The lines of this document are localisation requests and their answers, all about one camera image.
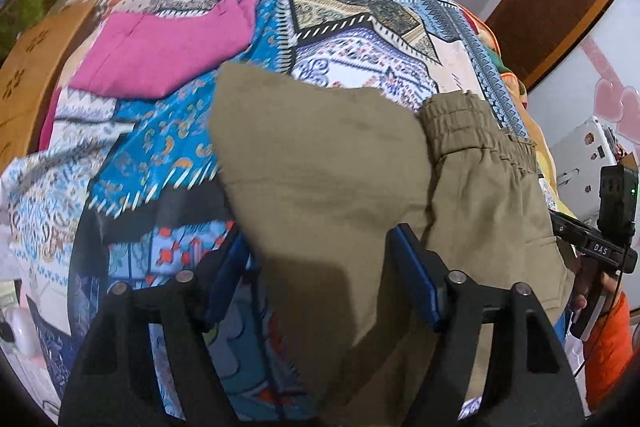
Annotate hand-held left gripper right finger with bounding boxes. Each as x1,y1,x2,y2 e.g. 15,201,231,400
387,223,586,427

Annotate person's right hand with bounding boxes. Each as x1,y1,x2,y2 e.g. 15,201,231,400
570,269,625,314

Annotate wooden lap desk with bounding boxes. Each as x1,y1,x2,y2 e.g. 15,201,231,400
0,0,98,165

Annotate pink cloth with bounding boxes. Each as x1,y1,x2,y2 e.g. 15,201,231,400
40,0,258,148

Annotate olive green pants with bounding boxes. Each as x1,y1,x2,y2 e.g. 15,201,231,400
207,62,576,427

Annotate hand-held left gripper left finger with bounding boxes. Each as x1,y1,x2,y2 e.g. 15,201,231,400
59,222,251,427

